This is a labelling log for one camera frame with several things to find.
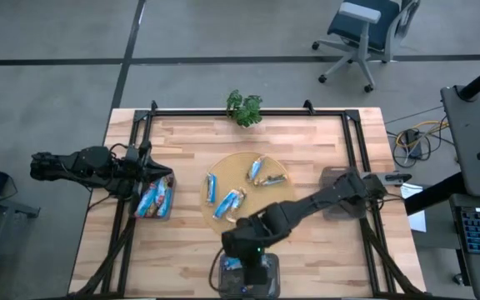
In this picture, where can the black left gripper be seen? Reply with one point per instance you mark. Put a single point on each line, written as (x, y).
(142, 164)

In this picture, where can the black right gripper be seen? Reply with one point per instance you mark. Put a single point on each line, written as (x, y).
(256, 262)

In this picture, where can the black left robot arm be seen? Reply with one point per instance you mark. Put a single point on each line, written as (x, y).
(90, 162)

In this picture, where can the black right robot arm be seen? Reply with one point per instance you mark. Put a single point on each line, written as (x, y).
(315, 200)

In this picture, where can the clear plastic bin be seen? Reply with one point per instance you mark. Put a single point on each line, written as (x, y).
(331, 175)
(172, 211)
(227, 287)

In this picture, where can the potted green plant white pot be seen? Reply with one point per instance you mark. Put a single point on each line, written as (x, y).
(244, 110)

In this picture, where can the white paper sheet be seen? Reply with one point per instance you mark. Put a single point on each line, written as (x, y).
(417, 221)

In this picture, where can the black diagonal beam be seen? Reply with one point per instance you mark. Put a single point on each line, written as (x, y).
(431, 196)

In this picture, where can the black power strip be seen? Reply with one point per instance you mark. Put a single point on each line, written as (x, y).
(413, 143)

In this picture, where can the blue grey office chair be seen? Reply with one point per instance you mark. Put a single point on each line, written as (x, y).
(365, 25)

